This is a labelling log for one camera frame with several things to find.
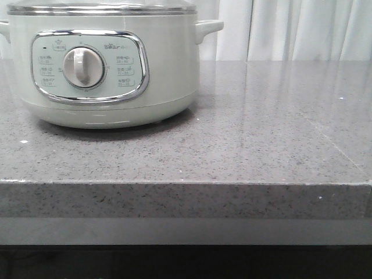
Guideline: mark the glass pot lid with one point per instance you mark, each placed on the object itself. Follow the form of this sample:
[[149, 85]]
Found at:
[[101, 7]]

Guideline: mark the pale green electric cooking pot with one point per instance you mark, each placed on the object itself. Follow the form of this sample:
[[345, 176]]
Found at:
[[85, 67]]

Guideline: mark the white pleated curtain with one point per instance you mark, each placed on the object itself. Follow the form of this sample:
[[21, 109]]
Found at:
[[220, 30]]

